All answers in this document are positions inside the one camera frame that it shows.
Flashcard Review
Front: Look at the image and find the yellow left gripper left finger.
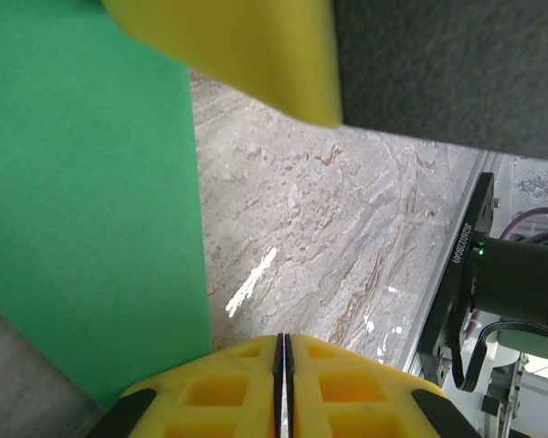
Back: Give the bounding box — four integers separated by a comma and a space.
86, 335, 284, 438

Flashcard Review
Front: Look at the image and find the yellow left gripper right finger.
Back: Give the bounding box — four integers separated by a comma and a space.
285, 335, 477, 438

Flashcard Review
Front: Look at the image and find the green square paper sheet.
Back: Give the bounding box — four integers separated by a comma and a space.
0, 0, 214, 412

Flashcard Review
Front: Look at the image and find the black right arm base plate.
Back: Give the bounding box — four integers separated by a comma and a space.
417, 172, 497, 394

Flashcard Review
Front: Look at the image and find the black base cable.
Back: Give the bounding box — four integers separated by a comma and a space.
451, 321, 548, 393

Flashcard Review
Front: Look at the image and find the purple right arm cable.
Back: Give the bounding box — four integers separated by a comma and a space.
500, 206, 548, 241

